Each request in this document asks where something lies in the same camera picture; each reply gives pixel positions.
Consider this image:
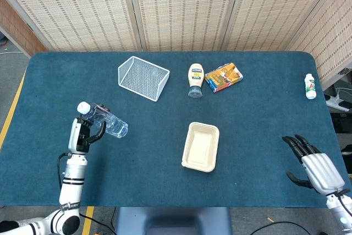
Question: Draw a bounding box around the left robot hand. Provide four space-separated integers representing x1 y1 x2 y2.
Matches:
68 105 110 155

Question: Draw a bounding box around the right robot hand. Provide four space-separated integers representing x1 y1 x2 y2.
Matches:
282 134 346 194

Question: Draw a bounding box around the transparent water bottle white cap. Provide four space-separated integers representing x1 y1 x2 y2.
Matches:
76 101 129 139

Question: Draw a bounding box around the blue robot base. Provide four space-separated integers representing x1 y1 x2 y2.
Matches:
114 206 233 235

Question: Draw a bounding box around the small white green bottle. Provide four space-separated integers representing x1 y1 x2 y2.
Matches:
304 73 317 100

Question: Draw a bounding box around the mayonnaise squeeze bottle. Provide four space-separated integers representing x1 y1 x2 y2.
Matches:
188 63 204 99

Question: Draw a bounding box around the white power strip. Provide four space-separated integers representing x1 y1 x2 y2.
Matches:
324 93 350 112

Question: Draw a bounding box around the blue table cloth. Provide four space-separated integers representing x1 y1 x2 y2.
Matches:
0 51 352 209

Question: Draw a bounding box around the beige rectangular food container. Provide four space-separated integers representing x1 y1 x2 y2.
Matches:
181 121 221 174

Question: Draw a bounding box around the yellow blue snack packet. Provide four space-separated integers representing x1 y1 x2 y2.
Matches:
204 62 244 94

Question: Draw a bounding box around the woven bamboo folding screen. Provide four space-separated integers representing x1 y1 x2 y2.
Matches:
0 0 352 87

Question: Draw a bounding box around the black cable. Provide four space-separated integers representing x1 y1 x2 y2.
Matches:
57 152 73 190

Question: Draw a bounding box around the white wire mesh basket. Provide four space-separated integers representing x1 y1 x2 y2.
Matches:
117 56 171 102

